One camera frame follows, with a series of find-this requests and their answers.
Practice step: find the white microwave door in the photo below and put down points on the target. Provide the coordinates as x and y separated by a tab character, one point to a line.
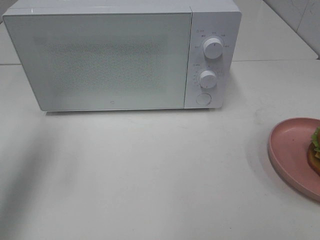
89	62

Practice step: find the white microwave knob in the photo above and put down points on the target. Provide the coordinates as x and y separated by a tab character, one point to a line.
213	47
207	79

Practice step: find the pink round plate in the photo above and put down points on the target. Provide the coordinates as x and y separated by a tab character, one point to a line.
288	144

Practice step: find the burger with lettuce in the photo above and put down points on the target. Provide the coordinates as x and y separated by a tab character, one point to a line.
313	152

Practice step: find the white microwave oven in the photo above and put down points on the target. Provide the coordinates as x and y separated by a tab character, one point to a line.
205	23

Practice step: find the white round door button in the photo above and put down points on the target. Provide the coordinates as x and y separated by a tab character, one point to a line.
203	99

